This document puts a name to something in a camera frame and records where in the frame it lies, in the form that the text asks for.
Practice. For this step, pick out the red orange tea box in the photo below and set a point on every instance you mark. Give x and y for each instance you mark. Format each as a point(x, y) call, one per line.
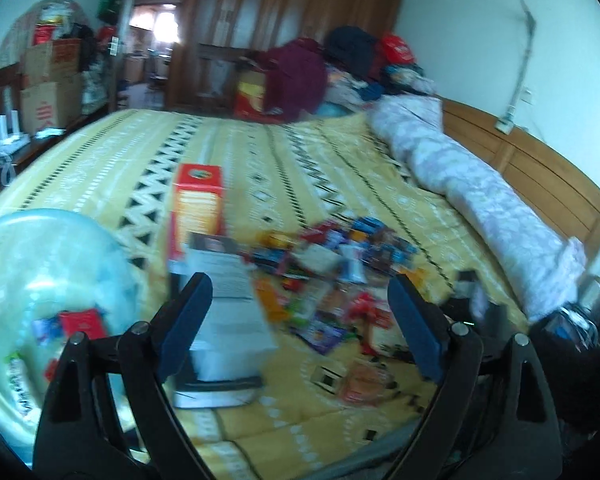
point(196, 207)

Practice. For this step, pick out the backrest wooden chair by wardrobe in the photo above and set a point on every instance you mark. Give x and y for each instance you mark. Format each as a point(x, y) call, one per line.
point(220, 68)

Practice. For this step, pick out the clear blue plastic bowl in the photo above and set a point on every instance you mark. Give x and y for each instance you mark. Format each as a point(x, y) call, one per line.
point(52, 261)

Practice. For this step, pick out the lilac floral rolled quilt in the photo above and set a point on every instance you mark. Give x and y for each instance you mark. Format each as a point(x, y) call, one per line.
point(542, 267)

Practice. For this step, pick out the white tall carton box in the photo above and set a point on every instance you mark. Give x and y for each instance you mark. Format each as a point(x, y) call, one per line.
point(224, 367)

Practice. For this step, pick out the lower cardboard box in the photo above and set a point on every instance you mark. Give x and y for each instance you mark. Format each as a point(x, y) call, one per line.
point(53, 104)

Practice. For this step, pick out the yellow patterned bed sheet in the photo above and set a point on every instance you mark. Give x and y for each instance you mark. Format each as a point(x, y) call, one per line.
point(119, 172)

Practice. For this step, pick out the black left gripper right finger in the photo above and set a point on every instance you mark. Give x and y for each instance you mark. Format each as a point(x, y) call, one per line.
point(423, 326)

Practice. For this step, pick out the pile of assorted snacks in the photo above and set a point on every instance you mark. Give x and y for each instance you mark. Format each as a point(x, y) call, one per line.
point(327, 286)

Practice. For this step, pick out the brown wooden wardrobe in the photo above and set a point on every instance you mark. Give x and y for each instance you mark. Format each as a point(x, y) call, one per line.
point(261, 25)

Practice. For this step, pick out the cardboard box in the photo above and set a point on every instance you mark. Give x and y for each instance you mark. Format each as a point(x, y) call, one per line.
point(53, 104)
point(50, 61)

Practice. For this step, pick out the maroon clothes pile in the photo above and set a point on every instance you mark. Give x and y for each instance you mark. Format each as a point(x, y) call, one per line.
point(295, 78)

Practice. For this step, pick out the wooden headboard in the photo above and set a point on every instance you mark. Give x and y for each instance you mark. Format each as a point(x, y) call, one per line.
point(559, 192)

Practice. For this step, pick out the green Wafer Go snack pack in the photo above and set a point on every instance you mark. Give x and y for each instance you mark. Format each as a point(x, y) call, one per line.
point(21, 389)

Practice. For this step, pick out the red snack wrapper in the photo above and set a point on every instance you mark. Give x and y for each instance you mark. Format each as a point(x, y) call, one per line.
point(88, 322)

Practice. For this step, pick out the white wifi router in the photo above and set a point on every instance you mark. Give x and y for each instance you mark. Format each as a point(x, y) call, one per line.
point(12, 138)

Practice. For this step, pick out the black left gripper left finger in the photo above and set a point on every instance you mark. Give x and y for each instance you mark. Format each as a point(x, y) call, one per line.
point(177, 323)

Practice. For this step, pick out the upper cardboard box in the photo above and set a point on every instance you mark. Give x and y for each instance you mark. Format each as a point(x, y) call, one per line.
point(50, 61)

